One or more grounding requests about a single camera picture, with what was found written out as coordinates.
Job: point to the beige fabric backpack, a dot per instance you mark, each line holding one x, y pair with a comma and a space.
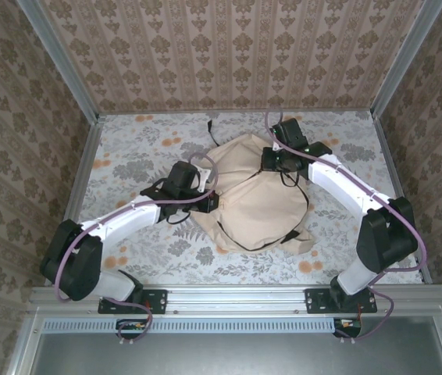
260, 211

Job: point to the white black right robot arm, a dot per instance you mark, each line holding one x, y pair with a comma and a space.
338, 183

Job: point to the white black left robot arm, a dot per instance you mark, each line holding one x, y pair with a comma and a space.
127, 216

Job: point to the floral tablecloth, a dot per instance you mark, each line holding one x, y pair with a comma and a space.
205, 273

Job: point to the grey metal sheet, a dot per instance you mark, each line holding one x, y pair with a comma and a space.
236, 355

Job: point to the thin aluminium rail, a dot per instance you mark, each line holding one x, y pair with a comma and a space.
236, 111

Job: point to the aluminium side rail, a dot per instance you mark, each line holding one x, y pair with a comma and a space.
82, 176
389, 156

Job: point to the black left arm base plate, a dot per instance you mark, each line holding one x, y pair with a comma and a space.
158, 301

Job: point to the long aluminium frame rail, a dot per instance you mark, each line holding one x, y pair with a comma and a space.
236, 298

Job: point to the aluminium corner post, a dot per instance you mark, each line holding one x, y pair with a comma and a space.
61, 58
404, 58

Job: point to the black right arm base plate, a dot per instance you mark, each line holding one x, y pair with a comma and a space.
316, 301

